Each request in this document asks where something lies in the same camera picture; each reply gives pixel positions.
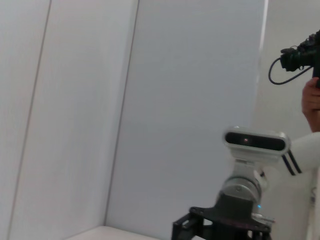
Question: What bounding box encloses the person's hand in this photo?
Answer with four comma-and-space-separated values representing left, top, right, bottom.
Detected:
301, 77, 320, 115

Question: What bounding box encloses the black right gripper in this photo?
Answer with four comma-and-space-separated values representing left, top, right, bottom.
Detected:
171, 192, 275, 240

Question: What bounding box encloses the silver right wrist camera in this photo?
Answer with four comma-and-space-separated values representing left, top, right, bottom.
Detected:
223, 126, 293, 161

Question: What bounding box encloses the black video camera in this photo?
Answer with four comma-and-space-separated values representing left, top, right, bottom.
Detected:
279, 29, 320, 89

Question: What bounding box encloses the right gripper cable silver connector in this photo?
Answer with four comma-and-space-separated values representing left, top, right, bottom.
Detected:
251, 213, 276, 225

